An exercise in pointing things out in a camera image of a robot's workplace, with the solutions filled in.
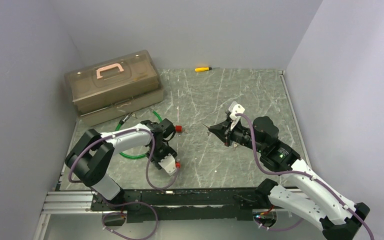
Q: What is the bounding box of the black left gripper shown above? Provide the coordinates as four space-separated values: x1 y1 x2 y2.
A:
146 141 178 170

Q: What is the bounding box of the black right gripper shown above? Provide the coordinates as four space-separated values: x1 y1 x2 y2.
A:
209 118 266 154

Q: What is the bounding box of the red cable padlock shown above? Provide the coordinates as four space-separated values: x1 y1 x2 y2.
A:
174 125 184 134

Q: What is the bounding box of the green cable lock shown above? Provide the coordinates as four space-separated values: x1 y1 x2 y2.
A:
115 108 163 160

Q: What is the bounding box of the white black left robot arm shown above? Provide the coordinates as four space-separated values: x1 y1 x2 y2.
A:
65 118 180 210

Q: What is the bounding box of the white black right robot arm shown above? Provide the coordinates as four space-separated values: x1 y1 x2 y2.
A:
207 113 375 240

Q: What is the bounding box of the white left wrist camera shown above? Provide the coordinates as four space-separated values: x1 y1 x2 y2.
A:
159 154 177 176

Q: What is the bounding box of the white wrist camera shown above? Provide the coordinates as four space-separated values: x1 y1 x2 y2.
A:
227 101 245 131
159 154 177 176

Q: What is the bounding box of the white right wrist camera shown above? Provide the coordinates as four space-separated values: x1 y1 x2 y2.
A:
227 101 245 131

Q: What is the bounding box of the yellow handled screwdriver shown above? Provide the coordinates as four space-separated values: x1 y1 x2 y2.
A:
194 67 213 73

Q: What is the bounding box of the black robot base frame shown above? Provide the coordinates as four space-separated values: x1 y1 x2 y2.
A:
90 187 275 223

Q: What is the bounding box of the brown translucent toolbox pink handle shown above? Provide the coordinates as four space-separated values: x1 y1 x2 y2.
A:
64 50 164 126

